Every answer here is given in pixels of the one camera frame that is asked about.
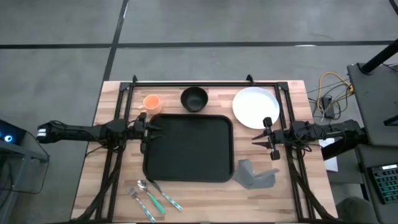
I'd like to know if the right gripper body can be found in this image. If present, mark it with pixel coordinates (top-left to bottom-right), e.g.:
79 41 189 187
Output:
263 116 293 161

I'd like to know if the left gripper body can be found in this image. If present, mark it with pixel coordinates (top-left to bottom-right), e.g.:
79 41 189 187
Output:
126 112 150 154

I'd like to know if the orange cup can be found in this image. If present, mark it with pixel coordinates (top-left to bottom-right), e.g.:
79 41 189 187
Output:
138 94 162 115

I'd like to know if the white plate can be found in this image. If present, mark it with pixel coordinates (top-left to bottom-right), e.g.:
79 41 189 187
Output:
231 86 280 130

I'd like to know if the grey cloth napkin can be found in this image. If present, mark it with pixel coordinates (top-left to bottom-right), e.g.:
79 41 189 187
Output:
231 159 280 190

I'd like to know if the spoon with green handle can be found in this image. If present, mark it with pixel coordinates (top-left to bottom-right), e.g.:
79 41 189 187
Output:
137 179 167 215

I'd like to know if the black bowl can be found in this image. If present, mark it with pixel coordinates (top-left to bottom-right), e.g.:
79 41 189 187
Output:
180 86 209 113

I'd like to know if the fork with patterned teal handle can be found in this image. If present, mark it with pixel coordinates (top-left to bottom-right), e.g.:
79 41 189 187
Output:
126 185 157 224

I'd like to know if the knife with patterned teal handle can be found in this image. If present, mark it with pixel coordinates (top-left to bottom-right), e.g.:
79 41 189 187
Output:
146 178 183 212

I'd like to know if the black plastic tray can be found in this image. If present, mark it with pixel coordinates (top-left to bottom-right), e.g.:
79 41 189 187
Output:
142 113 235 183

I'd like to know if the black power adapter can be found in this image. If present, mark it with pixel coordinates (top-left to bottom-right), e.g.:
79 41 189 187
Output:
322 95 335 119

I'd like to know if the white paper sheet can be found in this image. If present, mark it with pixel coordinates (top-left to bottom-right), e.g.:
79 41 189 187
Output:
318 138 339 172

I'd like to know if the dark grey desk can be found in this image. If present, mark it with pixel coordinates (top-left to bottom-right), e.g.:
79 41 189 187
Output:
347 63 398 147
354 144 398 224

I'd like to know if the person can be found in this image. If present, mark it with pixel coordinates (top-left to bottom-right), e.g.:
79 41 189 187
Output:
335 195 371 224

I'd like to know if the keypad with green keys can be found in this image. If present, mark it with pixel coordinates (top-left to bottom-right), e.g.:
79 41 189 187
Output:
368 164 398 205

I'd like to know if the grey metal cart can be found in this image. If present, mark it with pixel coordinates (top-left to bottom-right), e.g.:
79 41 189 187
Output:
0 132 50 224

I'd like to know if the computer case with blue light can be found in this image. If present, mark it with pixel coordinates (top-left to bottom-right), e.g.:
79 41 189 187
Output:
0 119 27 146

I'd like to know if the black pole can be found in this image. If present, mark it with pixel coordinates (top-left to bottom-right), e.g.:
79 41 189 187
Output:
360 39 398 75

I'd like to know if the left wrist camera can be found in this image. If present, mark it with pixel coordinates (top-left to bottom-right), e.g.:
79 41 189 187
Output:
105 119 127 139

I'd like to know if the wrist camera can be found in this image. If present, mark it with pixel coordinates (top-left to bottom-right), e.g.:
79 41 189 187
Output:
105 119 127 139
292 121 312 139

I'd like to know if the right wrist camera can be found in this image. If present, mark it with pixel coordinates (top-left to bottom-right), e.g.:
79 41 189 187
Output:
292 121 312 139

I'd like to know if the black cable bundle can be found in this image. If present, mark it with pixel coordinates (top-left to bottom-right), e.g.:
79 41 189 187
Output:
287 147 338 222
73 146 124 223

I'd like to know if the black aluminium table frame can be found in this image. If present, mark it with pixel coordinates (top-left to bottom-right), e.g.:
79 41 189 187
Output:
93 74 315 223

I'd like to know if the yellow cable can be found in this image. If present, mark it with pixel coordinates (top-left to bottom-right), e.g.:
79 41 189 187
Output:
316 72 354 114

